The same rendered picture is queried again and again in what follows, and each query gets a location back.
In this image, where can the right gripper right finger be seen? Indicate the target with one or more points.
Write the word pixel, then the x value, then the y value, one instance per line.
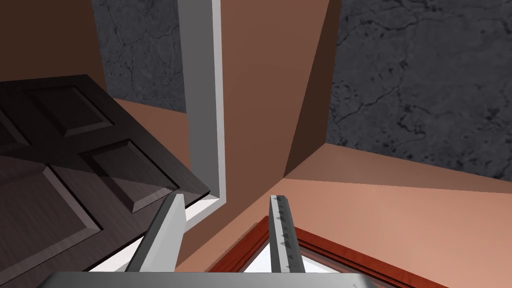
pixel 283 240

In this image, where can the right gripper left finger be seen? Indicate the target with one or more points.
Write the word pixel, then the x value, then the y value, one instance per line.
pixel 164 240

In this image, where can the red framed picture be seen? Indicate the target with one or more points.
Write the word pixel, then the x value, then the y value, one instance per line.
pixel 320 250

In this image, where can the dark brown panelled door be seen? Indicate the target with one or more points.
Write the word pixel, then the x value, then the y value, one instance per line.
pixel 60 168

